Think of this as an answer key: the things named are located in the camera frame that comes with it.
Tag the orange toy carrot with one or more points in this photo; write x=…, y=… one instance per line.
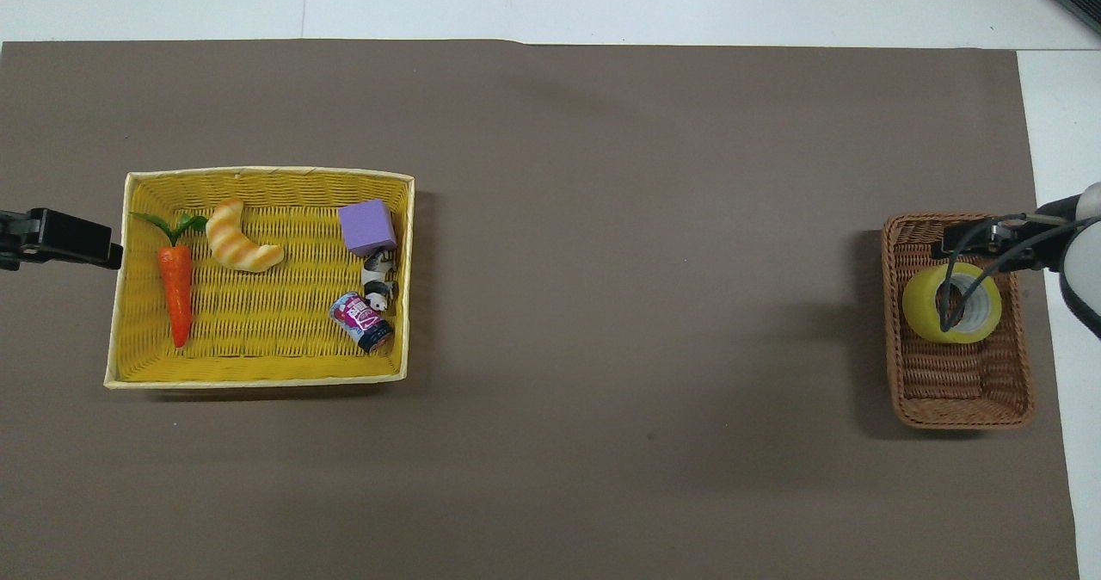
x=176, y=292

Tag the yellow tape roll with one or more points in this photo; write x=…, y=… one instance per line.
x=919, y=305

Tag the small purple can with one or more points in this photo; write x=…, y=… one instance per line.
x=365, y=322

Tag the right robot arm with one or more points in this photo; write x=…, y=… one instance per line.
x=1085, y=274

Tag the brown wicker basket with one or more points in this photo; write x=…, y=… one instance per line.
x=955, y=384

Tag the yellow woven basket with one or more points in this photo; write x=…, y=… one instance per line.
x=258, y=326

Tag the striped toy croissant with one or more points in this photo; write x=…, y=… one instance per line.
x=230, y=243

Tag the black and white toy animal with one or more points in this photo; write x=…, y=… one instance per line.
x=377, y=287

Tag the purple foam cube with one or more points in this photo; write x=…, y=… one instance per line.
x=366, y=227

